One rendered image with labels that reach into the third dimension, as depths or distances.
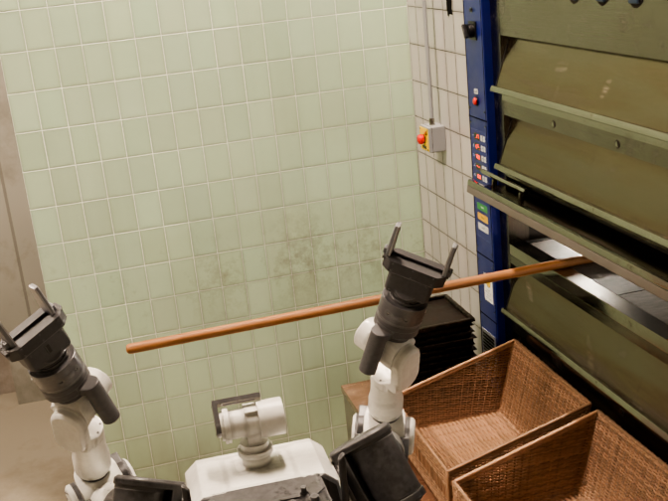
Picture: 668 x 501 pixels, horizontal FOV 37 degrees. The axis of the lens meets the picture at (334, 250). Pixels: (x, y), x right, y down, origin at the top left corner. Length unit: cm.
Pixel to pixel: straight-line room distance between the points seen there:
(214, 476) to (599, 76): 157
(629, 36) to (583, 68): 29
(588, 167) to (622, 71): 33
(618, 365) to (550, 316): 42
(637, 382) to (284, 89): 192
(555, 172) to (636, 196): 44
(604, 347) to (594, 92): 74
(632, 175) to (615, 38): 36
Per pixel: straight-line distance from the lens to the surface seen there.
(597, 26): 276
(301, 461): 179
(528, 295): 342
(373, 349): 185
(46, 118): 396
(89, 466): 199
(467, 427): 351
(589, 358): 306
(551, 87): 300
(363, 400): 377
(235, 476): 178
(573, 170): 297
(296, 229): 416
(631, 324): 282
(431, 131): 387
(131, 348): 287
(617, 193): 275
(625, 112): 264
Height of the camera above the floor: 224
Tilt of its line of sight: 17 degrees down
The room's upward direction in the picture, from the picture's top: 6 degrees counter-clockwise
